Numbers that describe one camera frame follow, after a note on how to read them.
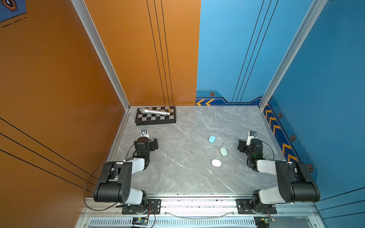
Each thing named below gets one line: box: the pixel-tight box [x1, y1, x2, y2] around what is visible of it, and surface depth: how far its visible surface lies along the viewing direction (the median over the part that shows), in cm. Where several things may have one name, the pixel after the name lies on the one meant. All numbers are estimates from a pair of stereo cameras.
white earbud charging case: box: [211, 158, 222, 168], surface depth 89 cm
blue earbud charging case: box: [208, 134, 217, 144], surface depth 100 cm
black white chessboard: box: [134, 105, 177, 126], surface depth 111 cm
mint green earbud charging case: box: [219, 146, 229, 157], surface depth 94 cm
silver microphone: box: [140, 107, 171, 116], surface depth 111 cm
